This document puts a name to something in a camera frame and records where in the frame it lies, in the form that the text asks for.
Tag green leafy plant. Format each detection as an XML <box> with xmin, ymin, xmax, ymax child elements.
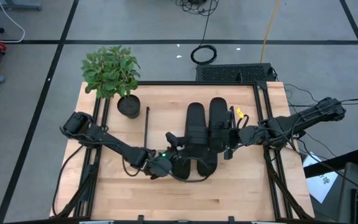
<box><xmin>80</xmin><ymin>45</ymin><xmax>142</xmax><ymax>100</ymax></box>

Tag grey desk foot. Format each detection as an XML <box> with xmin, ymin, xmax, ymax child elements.
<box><xmin>0</xmin><ymin>0</ymin><xmax>42</xmax><ymax>12</ymax></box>

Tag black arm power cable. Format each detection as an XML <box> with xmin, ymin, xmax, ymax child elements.
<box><xmin>52</xmin><ymin>144</ymin><xmax>85</xmax><ymax>217</ymax></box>

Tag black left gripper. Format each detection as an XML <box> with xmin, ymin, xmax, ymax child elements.
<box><xmin>144</xmin><ymin>132</ymin><xmax>188</xmax><ymax>180</ymax></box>

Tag yellow cable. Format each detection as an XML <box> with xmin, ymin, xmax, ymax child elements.
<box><xmin>259</xmin><ymin>0</ymin><xmax>282</xmax><ymax>64</ymax></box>

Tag black perforated computer case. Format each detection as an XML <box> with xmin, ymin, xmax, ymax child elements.
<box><xmin>195</xmin><ymin>62</ymin><xmax>277</xmax><ymax>83</ymax></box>

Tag wooden shelf with black frame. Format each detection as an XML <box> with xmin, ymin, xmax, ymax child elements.
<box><xmin>144</xmin><ymin>106</ymin><xmax>236</xmax><ymax>156</ymax></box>

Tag black metal rig frame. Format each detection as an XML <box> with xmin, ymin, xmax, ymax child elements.
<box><xmin>53</xmin><ymin>80</ymin><xmax>315</xmax><ymax>223</ymax></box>

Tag coiled black cable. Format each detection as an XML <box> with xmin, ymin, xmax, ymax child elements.
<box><xmin>190</xmin><ymin>0</ymin><xmax>219</xmax><ymax>66</ymax></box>

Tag black plant pot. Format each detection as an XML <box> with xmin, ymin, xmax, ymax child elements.
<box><xmin>117</xmin><ymin>94</ymin><xmax>142</xmax><ymax>119</ymax></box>

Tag white cable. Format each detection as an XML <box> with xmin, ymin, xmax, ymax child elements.
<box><xmin>0</xmin><ymin>0</ymin><xmax>26</xmax><ymax>44</ymax></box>

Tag white paper sheet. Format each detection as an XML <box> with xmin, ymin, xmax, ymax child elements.
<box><xmin>302</xmin><ymin>153</ymin><xmax>339</xmax><ymax>204</ymax></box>

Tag black desk beam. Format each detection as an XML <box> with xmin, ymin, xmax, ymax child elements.
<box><xmin>303</xmin><ymin>149</ymin><xmax>358</xmax><ymax>179</ymax></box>

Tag tangled black cables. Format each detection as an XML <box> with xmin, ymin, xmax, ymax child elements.
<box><xmin>175</xmin><ymin>0</ymin><xmax>220</xmax><ymax>16</ymax></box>

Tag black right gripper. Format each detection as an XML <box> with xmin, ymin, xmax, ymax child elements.
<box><xmin>224</xmin><ymin>124</ymin><xmax>262</xmax><ymax>161</ymax></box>

